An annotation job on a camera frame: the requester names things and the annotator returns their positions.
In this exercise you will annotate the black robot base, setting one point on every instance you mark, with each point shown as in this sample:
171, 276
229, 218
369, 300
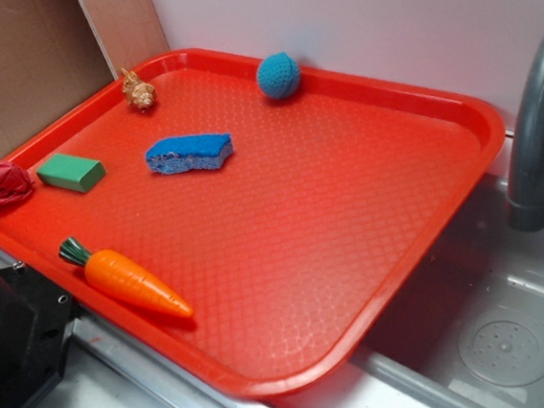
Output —
35, 325

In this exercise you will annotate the green rectangular block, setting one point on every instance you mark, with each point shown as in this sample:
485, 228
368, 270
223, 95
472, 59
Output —
74, 173

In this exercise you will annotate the grey sink faucet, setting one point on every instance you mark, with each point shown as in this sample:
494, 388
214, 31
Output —
525, 193

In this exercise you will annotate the blue sponge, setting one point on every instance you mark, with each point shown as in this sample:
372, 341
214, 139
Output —
184, 153

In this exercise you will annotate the tan seashell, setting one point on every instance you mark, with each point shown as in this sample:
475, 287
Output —
138, 94

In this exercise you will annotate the red plastic tray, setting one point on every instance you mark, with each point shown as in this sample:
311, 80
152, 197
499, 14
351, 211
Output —
290, 251

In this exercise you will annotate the orange toy carrot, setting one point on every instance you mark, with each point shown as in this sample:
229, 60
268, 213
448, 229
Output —
114, 274

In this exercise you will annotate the grey toy sink basin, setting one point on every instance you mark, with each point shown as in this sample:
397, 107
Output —
466, 331

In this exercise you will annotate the brown cardboard panel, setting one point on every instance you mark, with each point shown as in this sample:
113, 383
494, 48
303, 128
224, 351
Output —
49, 63

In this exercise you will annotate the blue crocheted ball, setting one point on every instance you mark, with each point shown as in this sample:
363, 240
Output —
278, 76

